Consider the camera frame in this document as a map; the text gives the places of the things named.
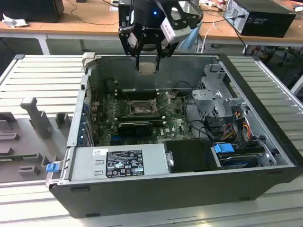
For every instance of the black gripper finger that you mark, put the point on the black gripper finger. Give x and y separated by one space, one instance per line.
165 50
129 49

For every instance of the silver CPU plate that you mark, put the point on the silver CPU plate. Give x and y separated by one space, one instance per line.
147 68

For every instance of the CPU socket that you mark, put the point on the CPU socket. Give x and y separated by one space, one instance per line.
141 108

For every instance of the small black PC tower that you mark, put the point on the small black PC tower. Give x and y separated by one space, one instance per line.
124 11

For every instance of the pale blue teach pendant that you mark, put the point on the pale blue teach pendant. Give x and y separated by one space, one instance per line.
189 40

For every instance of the black RAM stick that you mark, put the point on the black RAM stick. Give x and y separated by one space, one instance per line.
139 118
139 94

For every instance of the wooden desk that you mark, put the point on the wooden desk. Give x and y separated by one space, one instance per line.
82 23

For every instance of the grey metal drive cage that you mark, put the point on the grey metal drive cage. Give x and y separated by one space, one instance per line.
210 94

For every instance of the green motherboard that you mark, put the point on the green motherboard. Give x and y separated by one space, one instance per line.
175 123

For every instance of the black graphics card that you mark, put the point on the black graphics card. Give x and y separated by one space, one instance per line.
135 130

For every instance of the black desktop PC tower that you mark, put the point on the black desktop PC tower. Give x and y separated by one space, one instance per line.
265 21

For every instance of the black plastic shroud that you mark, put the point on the black plastic shroud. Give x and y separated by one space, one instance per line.
189 153

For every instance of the large black box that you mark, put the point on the large black box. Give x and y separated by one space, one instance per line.
30 9

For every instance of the blue disk carrier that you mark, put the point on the blue disk carrier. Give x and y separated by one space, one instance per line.
222 150

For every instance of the crumpled white paper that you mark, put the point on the crumpled white paper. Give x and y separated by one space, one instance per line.
14 22

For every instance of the grey power supply unit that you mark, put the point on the grey power supply unit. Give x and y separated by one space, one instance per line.
85 163

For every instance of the grey parts rack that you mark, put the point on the grey parts rack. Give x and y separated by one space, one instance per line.
33 142

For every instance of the blue case latch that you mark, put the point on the blue case latch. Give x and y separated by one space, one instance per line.
52 168

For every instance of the black open PC case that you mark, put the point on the black open PC case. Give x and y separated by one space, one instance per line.
165 196

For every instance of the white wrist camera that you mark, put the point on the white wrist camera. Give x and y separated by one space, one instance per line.
176 30

